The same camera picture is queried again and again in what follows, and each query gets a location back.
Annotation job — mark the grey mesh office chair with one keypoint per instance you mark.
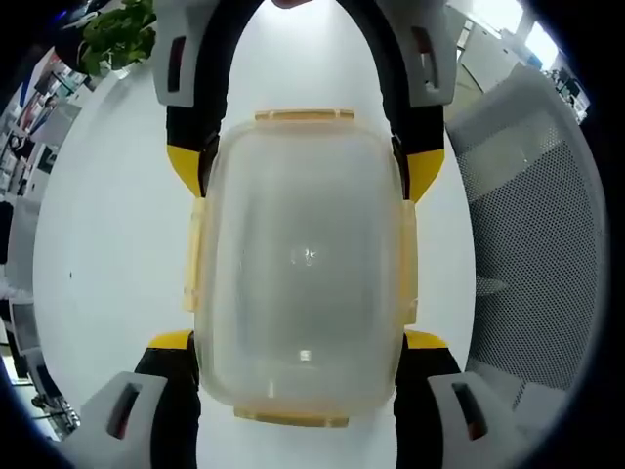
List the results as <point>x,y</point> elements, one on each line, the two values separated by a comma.
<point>532,244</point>

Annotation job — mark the clear box with yellow buckle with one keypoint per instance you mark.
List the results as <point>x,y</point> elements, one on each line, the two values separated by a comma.
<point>303,268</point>

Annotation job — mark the green leafy plant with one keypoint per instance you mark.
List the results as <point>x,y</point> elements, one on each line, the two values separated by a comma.
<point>119,34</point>

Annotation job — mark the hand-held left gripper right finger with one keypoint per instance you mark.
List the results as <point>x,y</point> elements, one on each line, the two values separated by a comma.
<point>429,405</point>

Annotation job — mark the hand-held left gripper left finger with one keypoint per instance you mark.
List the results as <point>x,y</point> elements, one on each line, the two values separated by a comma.
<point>166,405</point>

